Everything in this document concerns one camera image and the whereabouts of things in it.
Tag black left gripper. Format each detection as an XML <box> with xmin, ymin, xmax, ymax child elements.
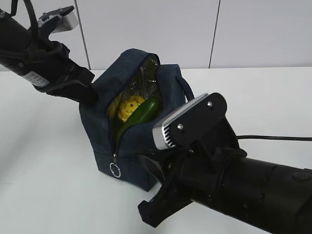
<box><xmin>23</xmin><ymin>41</ymin><xmax>98</xmax><ymax>105</ymax></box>

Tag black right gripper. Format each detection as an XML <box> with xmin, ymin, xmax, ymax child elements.
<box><xmin>137</xmin><ymin>145</ymin><xmax>247</xmax><ymax>228</ymax></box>

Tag dark blue lunch bag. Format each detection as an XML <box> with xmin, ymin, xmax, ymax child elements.
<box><xmin>79</xmin><ymin>48</ymin><xmax>194</xmax><ymax>191</ymax></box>

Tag yellow wrinkled pear toy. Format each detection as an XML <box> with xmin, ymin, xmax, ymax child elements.
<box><xmin>117</xmin><ymin>95</ymin><xmax>145</xmax><ymax>122</ymax></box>

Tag green cucumber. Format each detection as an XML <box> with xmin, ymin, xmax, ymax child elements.
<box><xmin>116</xmin><ymin>97</ymin><xmax>161</xmax><ymax>142</ymax></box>

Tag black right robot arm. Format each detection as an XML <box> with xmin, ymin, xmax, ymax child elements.
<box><xmin>138</xmin><ymin>144</ymin><xmax>312</xmax><ymax>234</ymax></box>

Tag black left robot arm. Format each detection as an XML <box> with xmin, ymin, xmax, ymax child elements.
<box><xmin>0</xmin><ymin>5</ymin><xmax>98</xmax><ymax>105</ymax></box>

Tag metal zipper pull ring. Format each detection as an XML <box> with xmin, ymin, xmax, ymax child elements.
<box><xmin>109</xmin><ymin>152</ymin><xmax>122</xmax><ymax>178</ymax></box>

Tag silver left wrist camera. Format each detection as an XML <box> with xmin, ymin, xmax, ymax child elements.
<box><xmin>38</xmin><ymin>5</ymin><xmax>78</xmax><ymax>35</ymax></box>

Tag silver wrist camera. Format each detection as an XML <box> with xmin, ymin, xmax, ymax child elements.
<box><xmin>152</xmin><ymin>93</ymin><xmax>239</xmax><ymax>155</ymax></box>
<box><xmin>38</xmin><ymin>5</ymin><xmax>78</xmax><ymax>35</ymax></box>

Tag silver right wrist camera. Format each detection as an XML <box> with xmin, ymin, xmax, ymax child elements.
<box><xmin>152</xmin><ymin>93</ymin><xmax>239</xmax><ymax>155</ymax></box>

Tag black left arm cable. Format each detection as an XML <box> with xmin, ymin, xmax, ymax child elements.
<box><xmin>9</xmin><ymin>0</ymin><xmax>53</xmax><ymax>53</ymax></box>

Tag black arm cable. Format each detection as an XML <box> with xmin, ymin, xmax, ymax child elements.
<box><xmin>235</xmin><ymin>135</ymin><xmax>312</xmax><ymax>142</ymax></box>
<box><xmin>9</xmin><ymin>0</ymin><xmax>53</xmax><ymax>53</ymax></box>

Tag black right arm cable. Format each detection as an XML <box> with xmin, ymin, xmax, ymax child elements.
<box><xmin>235</xmin><ymin>135</ymin><xmax>312</xmax><ymax>142</ymax></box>

